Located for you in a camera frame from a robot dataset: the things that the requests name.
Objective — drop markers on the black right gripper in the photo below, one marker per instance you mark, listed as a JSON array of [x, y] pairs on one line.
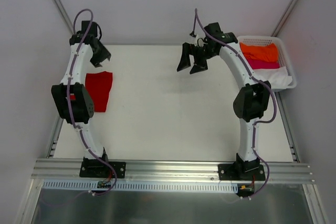
[[197, 52]]

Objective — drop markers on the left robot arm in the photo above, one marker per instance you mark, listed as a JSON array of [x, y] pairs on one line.
[[74, 103]]

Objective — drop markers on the white slotted cable duct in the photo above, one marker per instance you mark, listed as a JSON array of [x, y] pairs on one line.
[[96, 185]]

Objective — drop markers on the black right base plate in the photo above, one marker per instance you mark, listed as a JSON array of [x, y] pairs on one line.
[[235, 171]]

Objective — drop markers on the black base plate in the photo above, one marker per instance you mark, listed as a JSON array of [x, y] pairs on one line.
[[118, 170], [235, 171]]

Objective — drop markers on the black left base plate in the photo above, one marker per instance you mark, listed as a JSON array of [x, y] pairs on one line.
[[118, 170]]

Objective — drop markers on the orange t-shirt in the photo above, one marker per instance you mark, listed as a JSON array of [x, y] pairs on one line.
[[267, 53]]

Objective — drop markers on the aluminium mounting rail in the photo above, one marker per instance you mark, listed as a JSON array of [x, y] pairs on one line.
[[173, 171]]

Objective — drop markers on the white t-shirt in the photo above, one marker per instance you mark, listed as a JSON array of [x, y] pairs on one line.
[[278, 78]]

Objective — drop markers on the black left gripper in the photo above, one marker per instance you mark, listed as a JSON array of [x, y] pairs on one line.
[[98, 49]]

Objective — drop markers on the white plastic basket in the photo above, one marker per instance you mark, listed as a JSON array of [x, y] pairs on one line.
[[283, 56]]

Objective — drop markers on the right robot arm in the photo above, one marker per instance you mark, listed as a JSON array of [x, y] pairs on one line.
[[253, 97]]

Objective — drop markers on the magenta t-shirt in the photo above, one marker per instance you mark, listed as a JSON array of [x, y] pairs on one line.
[[259, 64]]

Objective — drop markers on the red t-shirt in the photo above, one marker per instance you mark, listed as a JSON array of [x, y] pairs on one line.
[[99, 86]]

